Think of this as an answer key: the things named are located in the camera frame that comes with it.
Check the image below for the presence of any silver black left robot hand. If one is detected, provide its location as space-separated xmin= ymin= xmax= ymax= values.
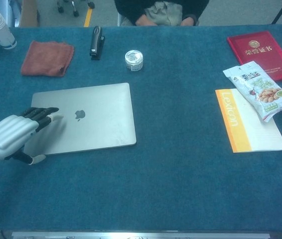
xmin=0 ymin=107 xmax=64 ymax=166

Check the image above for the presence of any brown cardboard box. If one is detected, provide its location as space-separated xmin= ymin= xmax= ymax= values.
xmin=18 ymin=0 xmax=41 ymax=27

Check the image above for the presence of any blue felt tablecloth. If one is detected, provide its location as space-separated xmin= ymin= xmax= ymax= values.
xmin=0 ymin=23 xmax=282 ymax=233

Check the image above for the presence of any yellow Lexicon notebook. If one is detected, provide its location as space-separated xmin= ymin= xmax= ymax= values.
xmin=214 ymin=88 xmax=282 ymax=153

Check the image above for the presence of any clear round plastic container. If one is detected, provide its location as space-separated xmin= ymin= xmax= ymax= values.
xmin=125 ymin=50 xmax=144 ymax=73

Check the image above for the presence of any silver Apple laptop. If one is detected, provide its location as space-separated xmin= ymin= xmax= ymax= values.
xmin=23 ymin=82 xmax=137 ymax=155

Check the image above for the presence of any black stapler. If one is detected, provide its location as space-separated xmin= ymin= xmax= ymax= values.
xmin=89 ymin=25 xmax=106 ymax=61

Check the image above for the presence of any red certificate folder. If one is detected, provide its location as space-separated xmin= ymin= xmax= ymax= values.
xmin=227 ymin=30 xmax=282 ymax=82

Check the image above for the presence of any brown folded cloth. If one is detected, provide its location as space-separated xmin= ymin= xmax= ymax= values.
xmin=20 ymin=40 xmax=75 ymax=77

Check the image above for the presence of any seated person in dark jacket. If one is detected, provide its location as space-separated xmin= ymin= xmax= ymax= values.
xmin=113 ymin=0 xmax=210 ymax=27

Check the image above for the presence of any aluminium frame rail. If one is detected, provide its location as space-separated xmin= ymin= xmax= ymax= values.
xmin=11 ymin=231 xmax=271 ymax=239

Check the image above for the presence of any peanut snack bag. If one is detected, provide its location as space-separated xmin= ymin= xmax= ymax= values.
xmin=222 ymin=60 xmax=282 ymax=123

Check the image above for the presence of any black tripod stand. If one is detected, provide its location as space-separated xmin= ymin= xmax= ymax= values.
xmin=271 ymin=0 xmax=282 ymax=25

